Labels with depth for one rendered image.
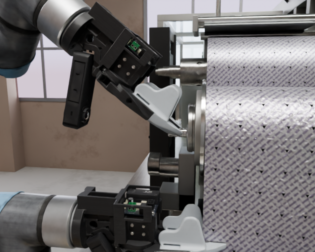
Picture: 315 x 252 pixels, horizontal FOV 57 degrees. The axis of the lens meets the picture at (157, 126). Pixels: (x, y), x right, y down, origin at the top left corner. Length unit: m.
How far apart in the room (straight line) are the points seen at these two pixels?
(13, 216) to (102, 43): 0.28
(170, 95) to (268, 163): 0.16
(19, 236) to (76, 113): 0.19
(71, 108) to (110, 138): 3.55
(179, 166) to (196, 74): 0.26
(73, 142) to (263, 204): 3.87
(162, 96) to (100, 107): 3.56
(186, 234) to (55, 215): 0.18
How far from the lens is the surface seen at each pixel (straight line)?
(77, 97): 0.44
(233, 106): 0.40
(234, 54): 0.63
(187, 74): 0.66
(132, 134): 3.89
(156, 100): 0.40
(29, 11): 0.47
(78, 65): 0.43
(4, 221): 0.49
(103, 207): 0.43
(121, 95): 0.39
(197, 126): 0.39
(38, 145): 4.46
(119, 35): 0.41
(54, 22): 0.44
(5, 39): 0.52
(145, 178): 1.23
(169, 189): 0.51
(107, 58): 0.41
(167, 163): 0.49
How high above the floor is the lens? 1.33
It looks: 10 degrees down
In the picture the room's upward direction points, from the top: straight up
